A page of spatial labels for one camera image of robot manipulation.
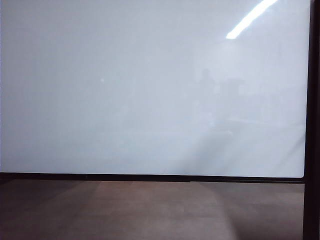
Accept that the white glossy whiteboard panel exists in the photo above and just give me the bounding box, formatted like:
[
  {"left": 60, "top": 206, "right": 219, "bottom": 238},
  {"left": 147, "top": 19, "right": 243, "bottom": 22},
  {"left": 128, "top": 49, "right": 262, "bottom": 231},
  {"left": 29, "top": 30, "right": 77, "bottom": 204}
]
[{"left": 0, "top": 0, "right": 312, "bottom": 179}]

